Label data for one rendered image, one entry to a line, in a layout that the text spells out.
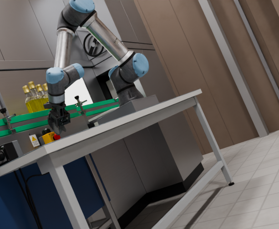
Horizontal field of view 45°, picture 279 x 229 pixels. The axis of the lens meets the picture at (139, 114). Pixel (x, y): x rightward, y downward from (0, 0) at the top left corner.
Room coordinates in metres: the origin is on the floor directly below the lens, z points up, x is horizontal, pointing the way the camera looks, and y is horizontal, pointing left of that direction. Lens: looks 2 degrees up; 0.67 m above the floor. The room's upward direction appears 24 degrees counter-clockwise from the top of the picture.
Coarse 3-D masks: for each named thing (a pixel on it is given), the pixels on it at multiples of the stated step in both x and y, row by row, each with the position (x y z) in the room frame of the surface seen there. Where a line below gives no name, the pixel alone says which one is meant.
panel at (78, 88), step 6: (72, 84) 2.60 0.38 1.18; (78, 84) 2.67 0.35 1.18; (84, 84) 2.74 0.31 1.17; (66, 90) 2.51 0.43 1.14; (72, 90) 2.57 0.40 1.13; (78, 90) 2.64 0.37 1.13; (84, 90) 2.71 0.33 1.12; (66, 96) 2.48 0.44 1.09; (72, 96) 2.54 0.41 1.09; (84, 96) 2.68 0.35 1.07; (66, 102) 2.46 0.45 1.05; (72, 102) 2.52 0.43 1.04; (90, 102) 2.72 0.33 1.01
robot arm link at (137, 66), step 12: (72, 0) 1.63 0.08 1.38; (84, 0) 1.66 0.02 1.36; (72, 12) 1.66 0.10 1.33; (84, 12) 1.64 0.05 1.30; (96, 12) 1.70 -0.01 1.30; (72, 24) 1.72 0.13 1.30; (84, 24) 1.68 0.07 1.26; (96, 24) 1.69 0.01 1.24; (96, 36) 1.72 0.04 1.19; (108, 36) 1.72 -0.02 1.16; (108, 48) 1.74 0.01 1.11; (120, 48) 1.74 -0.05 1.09; (120, 60) 1.77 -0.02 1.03; (132, 60) 1.74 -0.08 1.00; (144, 60) 1.79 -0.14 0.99; (120, 72) 1.83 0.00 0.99; (132, 72) 1.77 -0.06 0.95; (144, 72) 1.77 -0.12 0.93
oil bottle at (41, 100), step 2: (36, 96) 1.99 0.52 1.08; (38, 96) 2.00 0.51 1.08; (40, 96) 2.01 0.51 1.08; (38, 98) 1.99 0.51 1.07; (40, 98) 2.00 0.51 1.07; (42, 98) 2.02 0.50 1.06; (38, 100) 1.99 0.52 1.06; (40, 100) 1.99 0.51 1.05; (42, 100) 2.01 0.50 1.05; (44, 100) 2.03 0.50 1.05; (40, 102) 1.99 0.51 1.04; (42, 102) 2.01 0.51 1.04; (44, 102) 2.02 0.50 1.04; (40, 104) 1.99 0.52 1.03; (42, 104) 2.00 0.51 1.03; (42, 106) 1.99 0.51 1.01; (42, 108) 1.99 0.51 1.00
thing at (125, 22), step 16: (64, 0) 2.99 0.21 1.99; (96, 0) 2.86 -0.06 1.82; (112, 0) 2.99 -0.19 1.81; (128, 0) 3.34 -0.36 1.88; (112, 16) 2.86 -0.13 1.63; (128, 16) 3.17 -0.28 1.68; (80, 32) 2.98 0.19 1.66; (112, 32) 2.85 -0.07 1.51; (128, 32) 3.03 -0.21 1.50; (144, 32) 3.38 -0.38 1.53; (128, 48) 2.90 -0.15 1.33; (144, 48) 3.21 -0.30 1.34; (96, 64) 2.98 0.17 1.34; (112, 64) 2.91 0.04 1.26
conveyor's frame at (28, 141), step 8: (72, 120) 1.98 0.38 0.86; (80, 120) 2.04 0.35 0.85; (40, 128) 1.73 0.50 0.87; (72, 128) 1.95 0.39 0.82; (80, 128) 2.02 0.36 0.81; (88, 128) 2.09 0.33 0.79; (8, 136) 1.54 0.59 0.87; (16, 136) 1.58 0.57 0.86; (24, 136) 1.62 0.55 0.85; (32, 136) 1.66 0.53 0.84; (40, 136) 1.71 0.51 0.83; (64, 136) 1.87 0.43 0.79; (0, 144) 1.48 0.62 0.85; (24, 144) 1.60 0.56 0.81; (32, 144) 1.64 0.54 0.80; (40, 144) 1.69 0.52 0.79; (24, 152) 1.58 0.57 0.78
